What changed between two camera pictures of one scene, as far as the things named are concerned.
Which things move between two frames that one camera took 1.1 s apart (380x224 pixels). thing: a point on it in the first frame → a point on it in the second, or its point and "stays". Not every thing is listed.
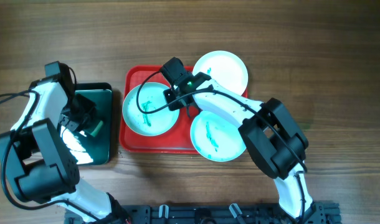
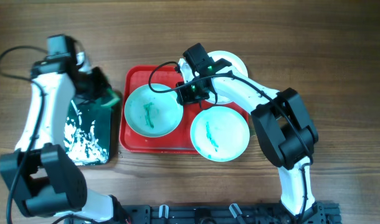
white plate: x=215 y=139 stays
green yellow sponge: x=98 y=128 → x=111 y=102
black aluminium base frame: x=327 y=213 stays
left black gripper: x=76 y=126 → x=101 y=84
